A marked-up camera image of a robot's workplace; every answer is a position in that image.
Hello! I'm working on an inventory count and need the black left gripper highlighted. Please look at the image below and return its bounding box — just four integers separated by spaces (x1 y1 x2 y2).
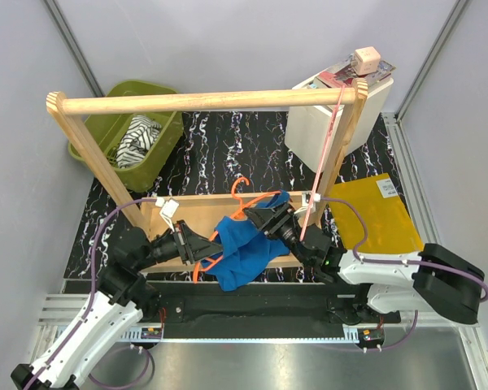
136 219 224 271

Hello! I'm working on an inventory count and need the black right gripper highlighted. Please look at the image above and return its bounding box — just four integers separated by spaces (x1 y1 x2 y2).
243 201 311 267

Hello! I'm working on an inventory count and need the orange plastic hanger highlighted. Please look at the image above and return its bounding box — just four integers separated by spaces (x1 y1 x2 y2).
194 177 281 285

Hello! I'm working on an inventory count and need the blue tank top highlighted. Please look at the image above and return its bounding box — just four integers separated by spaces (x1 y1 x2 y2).
198 189 292 293

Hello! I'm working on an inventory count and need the striped white tank top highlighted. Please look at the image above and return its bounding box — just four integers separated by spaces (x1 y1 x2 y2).
115 115 162 169

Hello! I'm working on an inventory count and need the pink wire hanger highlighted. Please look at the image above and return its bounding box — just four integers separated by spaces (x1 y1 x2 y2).
299 83 347 241

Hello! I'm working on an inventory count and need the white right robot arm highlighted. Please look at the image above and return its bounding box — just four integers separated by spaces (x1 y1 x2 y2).
243 202 488 325

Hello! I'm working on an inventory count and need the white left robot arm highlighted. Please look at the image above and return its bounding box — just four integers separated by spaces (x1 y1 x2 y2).
11 220 223 389

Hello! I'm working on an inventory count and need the wooden clothes rack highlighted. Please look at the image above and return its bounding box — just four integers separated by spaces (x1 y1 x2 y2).
45 77 369 274

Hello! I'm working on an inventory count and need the white storage box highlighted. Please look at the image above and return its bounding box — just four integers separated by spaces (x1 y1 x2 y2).
285 76 394 171

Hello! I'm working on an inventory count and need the green plastic basket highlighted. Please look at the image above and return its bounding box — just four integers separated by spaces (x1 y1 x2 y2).
68 80 186 193

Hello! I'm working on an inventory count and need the yellow padded envelope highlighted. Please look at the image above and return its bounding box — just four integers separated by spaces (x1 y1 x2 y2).
330 173 425 254

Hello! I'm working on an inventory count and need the stack of books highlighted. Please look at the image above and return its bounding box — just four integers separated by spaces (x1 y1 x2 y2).
307 54 396 89

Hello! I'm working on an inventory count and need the beige cube power socket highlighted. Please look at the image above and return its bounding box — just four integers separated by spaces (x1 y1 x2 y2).
351 46 381 76

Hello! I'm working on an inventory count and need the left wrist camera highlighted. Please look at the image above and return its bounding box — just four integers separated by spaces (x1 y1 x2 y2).
155 197 179 231

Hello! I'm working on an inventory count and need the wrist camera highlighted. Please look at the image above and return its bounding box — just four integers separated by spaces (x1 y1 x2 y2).
294 191 321 218
155 197 179 231

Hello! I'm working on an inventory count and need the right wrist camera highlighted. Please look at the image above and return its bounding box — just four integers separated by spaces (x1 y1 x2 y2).
294 191 321 218

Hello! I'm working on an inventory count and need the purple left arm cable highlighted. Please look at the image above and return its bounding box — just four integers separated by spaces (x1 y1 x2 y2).
24 197 163 390

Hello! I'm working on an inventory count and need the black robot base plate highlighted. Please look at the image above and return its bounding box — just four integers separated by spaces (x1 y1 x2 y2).
151 280 401 343

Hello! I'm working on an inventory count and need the purple floor cable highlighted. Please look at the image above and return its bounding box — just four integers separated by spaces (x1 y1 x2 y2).
88 347 155 385

